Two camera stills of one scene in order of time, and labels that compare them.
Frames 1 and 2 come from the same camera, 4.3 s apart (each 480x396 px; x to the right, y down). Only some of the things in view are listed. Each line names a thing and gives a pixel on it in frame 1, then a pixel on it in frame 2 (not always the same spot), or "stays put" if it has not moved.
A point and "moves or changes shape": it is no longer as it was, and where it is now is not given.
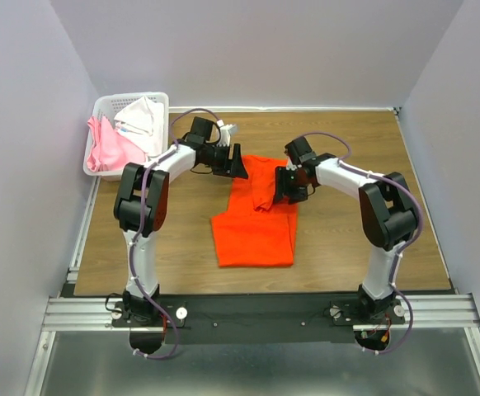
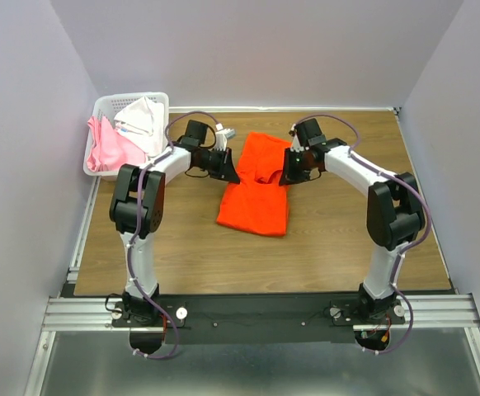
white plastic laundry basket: (110, 106) stays put
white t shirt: (142, 123) stays put
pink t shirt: (108, 150) stays put
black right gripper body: (292, 186) -> (295, 167)
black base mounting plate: (256, 318) stays put
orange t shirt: (256, 230) moves or changes shape
